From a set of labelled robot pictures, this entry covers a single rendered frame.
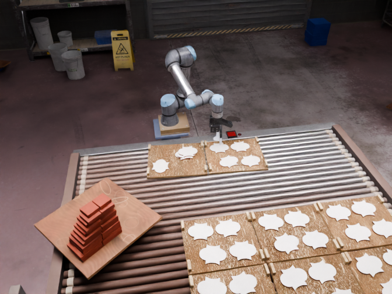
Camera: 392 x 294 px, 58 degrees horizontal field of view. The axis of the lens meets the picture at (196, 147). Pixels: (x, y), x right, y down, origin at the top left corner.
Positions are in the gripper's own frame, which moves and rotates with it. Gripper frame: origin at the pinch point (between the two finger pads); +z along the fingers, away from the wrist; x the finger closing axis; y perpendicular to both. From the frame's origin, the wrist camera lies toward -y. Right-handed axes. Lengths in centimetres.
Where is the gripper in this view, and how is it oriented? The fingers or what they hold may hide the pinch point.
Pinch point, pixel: (219, 139)
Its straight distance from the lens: 259.4
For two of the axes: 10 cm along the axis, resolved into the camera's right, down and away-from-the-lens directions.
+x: 1.0, 6.2, -7.8
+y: -10.0, 0.7, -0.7
